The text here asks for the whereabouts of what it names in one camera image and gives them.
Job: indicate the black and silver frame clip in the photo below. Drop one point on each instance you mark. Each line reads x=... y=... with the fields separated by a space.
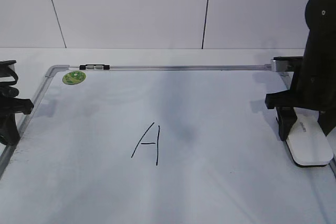
x=94 y=67

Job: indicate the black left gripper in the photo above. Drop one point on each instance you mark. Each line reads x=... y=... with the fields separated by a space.
x=11 y=105

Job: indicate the white whiteboard eraser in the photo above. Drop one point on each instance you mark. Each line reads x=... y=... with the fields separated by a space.
x=307 y=144

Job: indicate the white board with aluminium frame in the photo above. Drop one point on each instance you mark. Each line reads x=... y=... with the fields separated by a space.
x=161 y=147

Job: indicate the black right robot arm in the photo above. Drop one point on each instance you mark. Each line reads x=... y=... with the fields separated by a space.
x=319 y=17

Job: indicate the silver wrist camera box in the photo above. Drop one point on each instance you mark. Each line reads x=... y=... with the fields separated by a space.
x=286 y=64

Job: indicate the round green magnet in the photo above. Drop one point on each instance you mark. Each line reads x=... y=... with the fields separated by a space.
x=74 y=78

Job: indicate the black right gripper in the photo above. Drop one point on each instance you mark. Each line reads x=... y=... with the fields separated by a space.
x=313 y=86

